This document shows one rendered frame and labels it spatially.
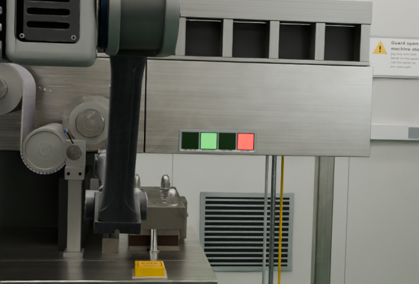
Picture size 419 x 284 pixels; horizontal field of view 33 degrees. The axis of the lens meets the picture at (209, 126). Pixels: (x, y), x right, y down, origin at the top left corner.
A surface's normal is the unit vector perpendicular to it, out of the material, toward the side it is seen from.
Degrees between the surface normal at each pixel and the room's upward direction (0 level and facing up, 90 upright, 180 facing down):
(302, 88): 90
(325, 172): 90
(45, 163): 90
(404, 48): 90
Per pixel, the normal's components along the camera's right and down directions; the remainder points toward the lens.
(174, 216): 0.11, 0.06
